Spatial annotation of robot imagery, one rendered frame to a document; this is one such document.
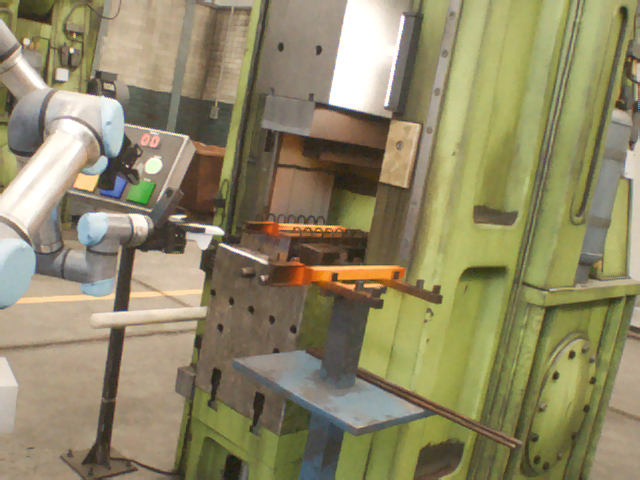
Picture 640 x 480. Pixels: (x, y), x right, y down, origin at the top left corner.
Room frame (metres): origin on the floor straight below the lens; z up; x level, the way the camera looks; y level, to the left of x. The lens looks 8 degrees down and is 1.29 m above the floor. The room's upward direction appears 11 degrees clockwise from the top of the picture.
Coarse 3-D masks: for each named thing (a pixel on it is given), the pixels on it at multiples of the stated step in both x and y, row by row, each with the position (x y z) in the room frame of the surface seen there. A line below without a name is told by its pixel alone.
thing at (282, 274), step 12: (276, 264) 1.39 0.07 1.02; (288, 264) 1.41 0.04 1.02; (300, 264) 1.43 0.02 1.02; (276, 276) 1.39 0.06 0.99; (288, 276) 1.41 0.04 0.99; (300, 276) 1.44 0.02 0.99; (312, 276) 1.45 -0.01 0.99; (324, 276) 1.48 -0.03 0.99; (348, 276) 1.54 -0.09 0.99; (360, 276) 1.57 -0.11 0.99; (372, 276) 1.60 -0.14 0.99; (384, 276) 1.63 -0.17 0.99
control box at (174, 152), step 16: (128, 128) 2.34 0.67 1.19; (144, 128) 2.33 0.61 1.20; (160, 144) 2.28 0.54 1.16; (176, 144) 2.27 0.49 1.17; (192, 144) 2.32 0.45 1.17; (144, 160) 2.26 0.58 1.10; (160, 160) 2.25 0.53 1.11; (176, 160) 2.24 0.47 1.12; (144, 176) 2.23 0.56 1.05; (160, 176) 2.22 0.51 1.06; (176, 176) 2.25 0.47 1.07; (80, 192) 2.23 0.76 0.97; (96, 192) 2.22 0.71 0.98; (128, 192) 2.20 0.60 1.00; (160, 192) 2.18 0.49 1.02; (112, 208) 2.24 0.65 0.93; (128, 208) 2.19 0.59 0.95; (144, 208) 2.16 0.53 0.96
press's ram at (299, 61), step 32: (288, 0) 2.09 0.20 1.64; (320, 0) 2.00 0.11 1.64; (352, 0) 1.95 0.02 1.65; (384, 0) 2.04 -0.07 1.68; (288, 32) 2.07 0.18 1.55; (320, 32) 1.99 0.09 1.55; (352, 32) 1.96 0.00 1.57; (384, 32) 2.06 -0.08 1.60; (288, 64) 2.05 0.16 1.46; (320, 64) 1.97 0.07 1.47; (352, 64) 1.98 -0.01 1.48; (384, 64) 2.08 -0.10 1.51; (288, 96) 2.04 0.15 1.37; (320, 96) 1.96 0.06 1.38; (352, 96) 2.00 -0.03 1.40; (384, 96) 2.10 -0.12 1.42
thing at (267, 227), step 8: (248, 224) 1.94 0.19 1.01; (256, 224) 1.95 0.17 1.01; (264, 224) 1.97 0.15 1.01; (272, 224) 2.00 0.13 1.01; (280, 224) 2.04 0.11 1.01; (288, 224) 2.07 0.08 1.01; (248, 232) 1.93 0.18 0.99; (256, 232) 1.96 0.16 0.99; (264, 232) 1.98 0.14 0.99; (272, 232) 2.00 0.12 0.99
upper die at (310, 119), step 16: (272, 96) 2.08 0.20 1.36; (272, 112) 2.08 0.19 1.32; (288, 112) 2.03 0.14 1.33; (304, 112) 1.99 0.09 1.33; (320, 112) 1.99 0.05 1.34; (336, 112) 2.04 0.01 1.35; (352, 112) 2.09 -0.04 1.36; (272, 128) 2.07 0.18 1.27; (288, 128) 2.02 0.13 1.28; (304, 128) 1.98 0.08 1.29; (320, 128) 2.00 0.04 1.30; (336, 128) 2.04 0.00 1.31; (352, 128) 2.10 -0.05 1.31; (368, 128) 2.15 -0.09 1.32; (384, 128) 2.21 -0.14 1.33; (352, 144) 2.11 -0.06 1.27; (368, 144) 2.16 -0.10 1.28; (384, 144) 2.22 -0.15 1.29
